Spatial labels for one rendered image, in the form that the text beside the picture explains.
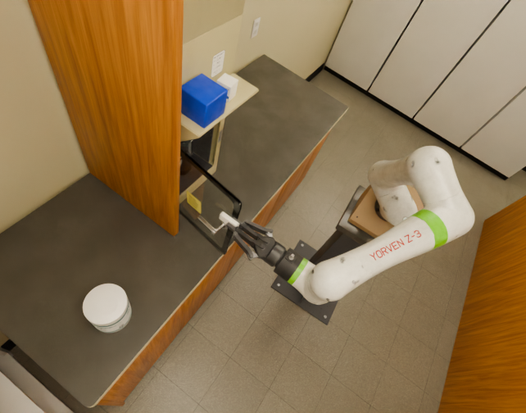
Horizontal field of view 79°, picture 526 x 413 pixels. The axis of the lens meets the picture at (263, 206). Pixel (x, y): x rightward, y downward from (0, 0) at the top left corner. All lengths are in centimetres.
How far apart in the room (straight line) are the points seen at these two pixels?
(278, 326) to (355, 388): 63
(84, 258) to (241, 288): 123
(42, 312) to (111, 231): 36
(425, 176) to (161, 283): 100
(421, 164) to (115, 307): 104
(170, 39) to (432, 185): 77
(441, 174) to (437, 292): 213
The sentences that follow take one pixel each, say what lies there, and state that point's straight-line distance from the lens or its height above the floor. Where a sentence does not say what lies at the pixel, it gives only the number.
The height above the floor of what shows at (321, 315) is 1.
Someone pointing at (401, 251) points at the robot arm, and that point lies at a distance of 95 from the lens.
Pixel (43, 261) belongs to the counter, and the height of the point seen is 94.
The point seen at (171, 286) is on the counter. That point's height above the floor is 94.
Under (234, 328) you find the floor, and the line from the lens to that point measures 228.
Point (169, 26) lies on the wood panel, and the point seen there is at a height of 184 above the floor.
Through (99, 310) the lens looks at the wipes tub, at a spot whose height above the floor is 109.
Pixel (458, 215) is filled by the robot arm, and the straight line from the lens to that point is 105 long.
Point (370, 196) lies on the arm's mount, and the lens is 165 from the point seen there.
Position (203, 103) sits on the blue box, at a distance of 93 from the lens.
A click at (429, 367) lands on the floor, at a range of 282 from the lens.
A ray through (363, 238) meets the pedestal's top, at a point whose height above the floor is 94.
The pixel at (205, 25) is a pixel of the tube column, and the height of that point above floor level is 173.
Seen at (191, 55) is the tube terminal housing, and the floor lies 167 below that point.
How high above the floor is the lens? 221
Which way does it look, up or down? 55 degrees down
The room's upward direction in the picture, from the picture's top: 24 degrees clockwise
